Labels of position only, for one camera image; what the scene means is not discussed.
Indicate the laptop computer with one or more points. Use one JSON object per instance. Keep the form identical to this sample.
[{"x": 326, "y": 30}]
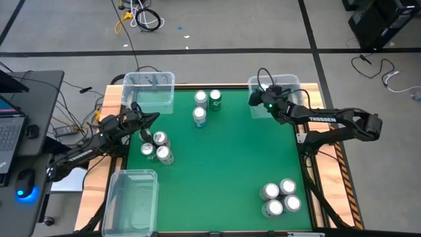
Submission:
[{"x": 10, "y": 138}]

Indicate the yellow black hazard tape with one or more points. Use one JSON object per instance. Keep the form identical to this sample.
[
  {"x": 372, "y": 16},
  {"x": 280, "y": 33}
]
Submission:
[{"x": 350, "y": 191}]

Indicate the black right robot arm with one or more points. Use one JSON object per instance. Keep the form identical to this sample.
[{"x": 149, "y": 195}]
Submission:
[{"x": 322, "y": 119}]

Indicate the small black device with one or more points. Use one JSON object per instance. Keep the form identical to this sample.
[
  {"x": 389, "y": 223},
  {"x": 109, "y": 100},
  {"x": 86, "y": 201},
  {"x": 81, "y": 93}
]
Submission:
[{"x": 32, "y": 131}]

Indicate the white metal bracket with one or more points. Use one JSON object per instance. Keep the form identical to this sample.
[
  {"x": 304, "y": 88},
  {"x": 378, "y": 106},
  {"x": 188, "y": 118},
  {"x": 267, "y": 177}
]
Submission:
[{"x": 301, "y": 138}]

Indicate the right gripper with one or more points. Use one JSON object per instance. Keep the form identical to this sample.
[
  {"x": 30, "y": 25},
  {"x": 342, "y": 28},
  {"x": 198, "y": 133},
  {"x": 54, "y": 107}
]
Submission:
[{"x": 276, "y": 102}]

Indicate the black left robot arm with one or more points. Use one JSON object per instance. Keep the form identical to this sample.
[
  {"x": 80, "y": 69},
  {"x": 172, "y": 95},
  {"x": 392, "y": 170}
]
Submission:
[{"x": 80, "y": 154}]

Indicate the black computer mouse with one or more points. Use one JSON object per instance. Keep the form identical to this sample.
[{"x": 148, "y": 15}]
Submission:
[{"x": 24, "y": 181}]

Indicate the black plug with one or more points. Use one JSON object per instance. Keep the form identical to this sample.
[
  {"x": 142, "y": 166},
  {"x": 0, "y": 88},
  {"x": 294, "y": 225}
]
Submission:
[{"x": 85, "y": 89}]

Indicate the black desk caster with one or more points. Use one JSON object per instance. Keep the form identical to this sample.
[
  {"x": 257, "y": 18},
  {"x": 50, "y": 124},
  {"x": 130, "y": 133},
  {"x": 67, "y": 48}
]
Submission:
[{"x": 49, "y": 221}]

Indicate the grey plug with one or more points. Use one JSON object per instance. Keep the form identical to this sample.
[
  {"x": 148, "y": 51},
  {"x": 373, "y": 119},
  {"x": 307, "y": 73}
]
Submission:
[{"x": 417, "y": 96}]

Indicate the silver can pair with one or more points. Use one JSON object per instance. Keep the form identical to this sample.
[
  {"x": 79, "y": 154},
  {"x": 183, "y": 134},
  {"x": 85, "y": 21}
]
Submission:
[{"x": 199, "y": 113}]

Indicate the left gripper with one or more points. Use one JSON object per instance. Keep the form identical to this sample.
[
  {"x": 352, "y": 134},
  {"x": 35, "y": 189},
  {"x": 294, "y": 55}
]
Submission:
[{"x": 135, "y": 120}]

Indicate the grey power brick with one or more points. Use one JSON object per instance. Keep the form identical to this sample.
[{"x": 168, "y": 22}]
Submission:
[{"x": 65, "y": 131}]

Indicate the black desk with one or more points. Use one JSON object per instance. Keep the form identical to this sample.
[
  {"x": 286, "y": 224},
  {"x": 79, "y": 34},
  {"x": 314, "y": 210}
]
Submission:
[{"x": 42, "y": 98}]

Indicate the green Sprite can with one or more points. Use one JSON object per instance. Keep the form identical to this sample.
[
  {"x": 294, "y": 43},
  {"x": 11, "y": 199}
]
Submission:
[
  {"x": 141, "y": 135},
  {"x": 147, "y": 149},
  {"x": 215, "y": 103}
]

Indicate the green table mat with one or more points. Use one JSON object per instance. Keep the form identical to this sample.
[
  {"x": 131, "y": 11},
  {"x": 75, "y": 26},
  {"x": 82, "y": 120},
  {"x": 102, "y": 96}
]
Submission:
[{"x": 223, "y": 164}]

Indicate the silver Diet Coke can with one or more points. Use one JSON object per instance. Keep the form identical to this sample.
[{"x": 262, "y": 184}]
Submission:
[
  {"x": 163, "y": 152},
  {"x": 160, "y": 138},
  {"x": 273, "y": 207},
  {"x": 271, "y": 190}
]

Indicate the black monitor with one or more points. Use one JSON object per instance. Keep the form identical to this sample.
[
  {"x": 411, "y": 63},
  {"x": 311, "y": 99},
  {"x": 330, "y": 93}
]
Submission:
[{"x": 10, "y": 84}]

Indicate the black computer tower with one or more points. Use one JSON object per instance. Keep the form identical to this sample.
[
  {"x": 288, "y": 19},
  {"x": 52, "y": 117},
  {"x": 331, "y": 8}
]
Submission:
[{"x": 378, "y": 26}]

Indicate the clear plastic bin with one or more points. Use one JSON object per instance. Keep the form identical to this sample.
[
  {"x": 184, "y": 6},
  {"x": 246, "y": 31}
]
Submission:
[
  {"x": 131, "y": 79},
  {"x": 292, "y": 82},
  {"x": 131, "y": 204}
]

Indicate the black metal rig frame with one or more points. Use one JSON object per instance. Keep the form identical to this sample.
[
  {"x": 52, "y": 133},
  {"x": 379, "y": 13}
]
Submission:
[{"x": 315, "y": 217}]

